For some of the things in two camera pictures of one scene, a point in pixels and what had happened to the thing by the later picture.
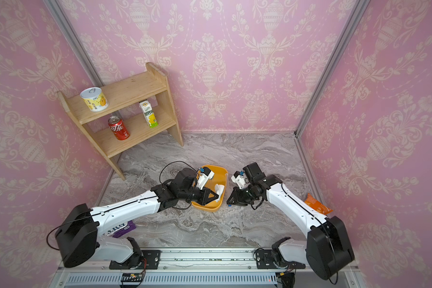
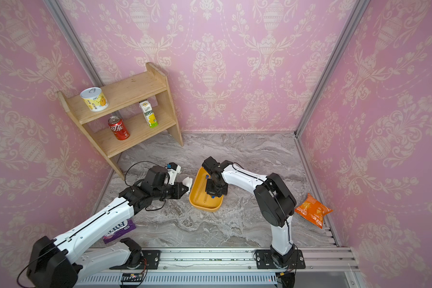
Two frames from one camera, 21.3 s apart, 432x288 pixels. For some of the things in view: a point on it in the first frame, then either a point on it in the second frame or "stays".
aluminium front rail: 208,269 stays
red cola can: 117,126 stays
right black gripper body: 245,196 -> 212,188
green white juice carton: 149,114 stays
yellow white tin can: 95,100 stays
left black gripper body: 199,195 -> 168,191
